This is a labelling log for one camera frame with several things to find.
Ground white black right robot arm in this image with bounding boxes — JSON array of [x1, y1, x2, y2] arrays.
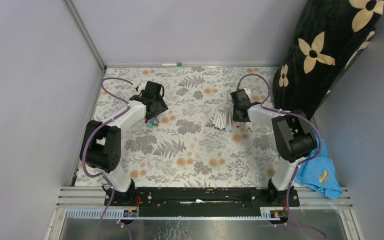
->
[[230, 89, 317, 206]]

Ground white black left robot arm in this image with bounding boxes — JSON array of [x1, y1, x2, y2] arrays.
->
[[79, 81, 168, 206]]

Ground white marker on ledge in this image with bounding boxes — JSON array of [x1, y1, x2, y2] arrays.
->
[[161, 62, 182, 67]]

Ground blue patterned cloth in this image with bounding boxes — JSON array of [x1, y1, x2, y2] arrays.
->
[[294, 139, 342, 199]]

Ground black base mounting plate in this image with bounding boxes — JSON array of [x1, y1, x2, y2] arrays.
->
[[104, 187, 300, 218]]

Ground black floral cushion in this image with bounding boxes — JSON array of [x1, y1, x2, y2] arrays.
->
[[272, 0, 384, 119]]

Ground grey slotted cable duct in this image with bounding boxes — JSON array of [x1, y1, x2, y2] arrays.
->
[[66, 205, 281, 222]]

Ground aluminium frame rails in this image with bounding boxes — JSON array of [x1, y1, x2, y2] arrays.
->
[[57, 186, 353, 209]]

